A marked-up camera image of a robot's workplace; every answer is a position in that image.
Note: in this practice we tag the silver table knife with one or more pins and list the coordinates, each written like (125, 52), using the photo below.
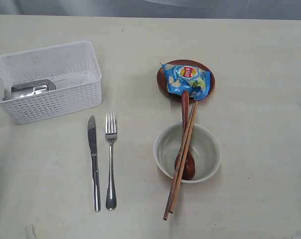
(92, 140)

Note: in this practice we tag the silver metal cup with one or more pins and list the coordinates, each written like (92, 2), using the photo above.
(32, 88)

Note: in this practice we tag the white bowl with black pattern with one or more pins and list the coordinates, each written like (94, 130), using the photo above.
(203, 147)

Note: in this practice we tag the brown wooden chopstick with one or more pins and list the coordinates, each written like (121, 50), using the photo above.
(176, 174)
(184, 159)

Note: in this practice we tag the silver metal fork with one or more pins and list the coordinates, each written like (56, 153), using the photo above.
(111, 137)

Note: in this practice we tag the brown round plate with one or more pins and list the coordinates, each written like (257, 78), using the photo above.
(161, 81)

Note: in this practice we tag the white perforated plastic basket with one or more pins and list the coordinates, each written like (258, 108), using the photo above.
(73, 69)

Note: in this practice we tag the blue chips bag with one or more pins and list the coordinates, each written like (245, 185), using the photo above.
(181, 78)

